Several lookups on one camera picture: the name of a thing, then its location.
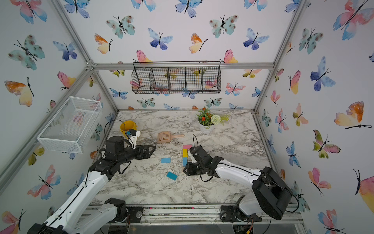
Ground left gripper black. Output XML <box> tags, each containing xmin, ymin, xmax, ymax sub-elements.
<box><xmin>118</xmin><ymin>143</ymin><xmax>156</xmax><ymax>165</ymax></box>

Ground light blue building block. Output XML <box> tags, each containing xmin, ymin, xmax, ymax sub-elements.
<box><xmin>161</xmin><ymin>158</ymin><xmax>171</xmax><ymax>164</ymax></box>

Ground yellow building block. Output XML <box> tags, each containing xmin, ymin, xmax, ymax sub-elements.
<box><xmin>183</xmin><ymin>149</ymin><xmax>189</xmax><ymax>158</ymax></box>

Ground teal building block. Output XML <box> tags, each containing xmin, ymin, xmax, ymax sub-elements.
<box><xmin>167</xmin><ymin>172</ymin><xmax>178</xmax><ymax>181</ymax></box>

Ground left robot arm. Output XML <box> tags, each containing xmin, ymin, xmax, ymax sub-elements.
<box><xmin>28</xmin><ymin>136</ymin><xmax>156</xmax><ymax>234</ymax></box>

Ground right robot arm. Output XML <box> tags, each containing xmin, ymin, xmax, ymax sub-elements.
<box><xmin>183</xmin><ymin>145</ymin><xmax>293</xmax><ymax>222</ymax></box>

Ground beige plastic slotted scoop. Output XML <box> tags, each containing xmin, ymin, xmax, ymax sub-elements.
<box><xmin>157</xmin><ymin>131</ymin><xmax>185</xmax><ymax>144</ymax></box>

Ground white pot artificial flowers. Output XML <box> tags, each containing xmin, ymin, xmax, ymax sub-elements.
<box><xmin>197</xmin><ymin>107</ymin><xmax>230</xmax><ymax>134</ymax></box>

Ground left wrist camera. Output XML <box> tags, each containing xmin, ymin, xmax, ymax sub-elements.
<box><xmin>125</xmin><ymin>129</ymin><xmax>140</xmax><ymax>149</ymax></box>

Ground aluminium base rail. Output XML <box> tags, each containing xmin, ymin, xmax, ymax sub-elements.
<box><xmin>58</xmin><ymin>203</ymin><xmax>304</xmax><ymax>226</ymax></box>

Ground black wire wall basket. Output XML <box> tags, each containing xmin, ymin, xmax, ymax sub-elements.
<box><xmin>131</xmin><ymin>60</ymin><xmax>222</xmax><ymax>95</ymax></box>

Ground white mesh wall basket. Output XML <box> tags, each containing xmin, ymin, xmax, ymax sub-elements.
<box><xmin>37</xmin><ymin>96</ymin><xmax>102</xmax><ymax>154</ymax></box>

